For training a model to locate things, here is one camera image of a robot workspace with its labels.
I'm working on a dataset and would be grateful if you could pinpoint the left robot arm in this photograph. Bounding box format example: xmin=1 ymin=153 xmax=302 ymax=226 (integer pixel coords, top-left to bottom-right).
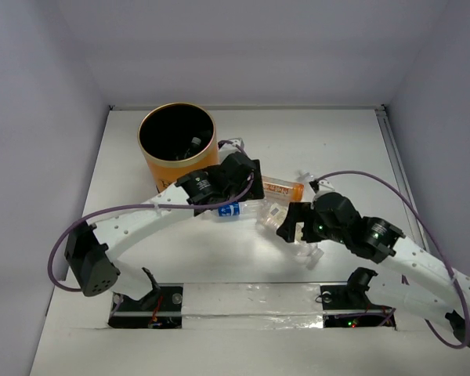
xmin=65 ymin=152 xmax=264 ymax=309

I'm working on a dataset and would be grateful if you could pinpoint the green yellow label bottle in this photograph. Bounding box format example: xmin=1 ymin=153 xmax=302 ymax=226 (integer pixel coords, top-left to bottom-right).
xmin=256 ymin=201 xmax=324 ymax=270

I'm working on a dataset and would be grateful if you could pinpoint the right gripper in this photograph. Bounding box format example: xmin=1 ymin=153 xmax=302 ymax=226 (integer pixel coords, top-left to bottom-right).
xmin=277 ymin=200 xmax=348 ymax=244

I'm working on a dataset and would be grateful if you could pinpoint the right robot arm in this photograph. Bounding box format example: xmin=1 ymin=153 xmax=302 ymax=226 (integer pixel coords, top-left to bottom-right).
xmin=277 ymin=192 xmax=470 ymax=348

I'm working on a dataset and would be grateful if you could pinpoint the clear unlabelled bottle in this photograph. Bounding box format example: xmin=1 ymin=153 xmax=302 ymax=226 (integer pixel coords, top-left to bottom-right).
xmin=297 ymin=171 xmax=320 ymax=201

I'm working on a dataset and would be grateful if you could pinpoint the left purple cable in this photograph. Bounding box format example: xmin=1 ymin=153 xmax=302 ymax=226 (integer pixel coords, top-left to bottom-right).
xmin=48 ymin=143 xmax=258 ymax=293

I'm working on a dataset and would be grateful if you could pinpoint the orange label bottle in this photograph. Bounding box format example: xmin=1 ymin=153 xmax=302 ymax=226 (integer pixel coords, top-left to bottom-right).
xmin=262 ymin=176 xmax=304 ymax=203

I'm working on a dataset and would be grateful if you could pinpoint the silver taped front rail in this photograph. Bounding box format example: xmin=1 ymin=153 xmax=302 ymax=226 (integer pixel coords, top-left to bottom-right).
xmin=108 ymin=283 xmax=396 ymax=330

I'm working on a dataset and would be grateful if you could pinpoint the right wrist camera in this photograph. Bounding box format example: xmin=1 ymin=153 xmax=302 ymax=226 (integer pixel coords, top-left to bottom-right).
xmin=309 ymin=179 xmax=335 ymax=197

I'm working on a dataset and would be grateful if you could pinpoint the blue label bottle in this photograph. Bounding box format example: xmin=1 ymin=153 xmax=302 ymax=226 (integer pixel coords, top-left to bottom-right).
xmin=207 ymin=200 xmax=265 ymax=220

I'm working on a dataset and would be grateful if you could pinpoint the orange cylindrical bin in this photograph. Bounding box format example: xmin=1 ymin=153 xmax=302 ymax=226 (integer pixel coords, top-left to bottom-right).
xmin=137 ymin=103 xmax=219 ymax=192

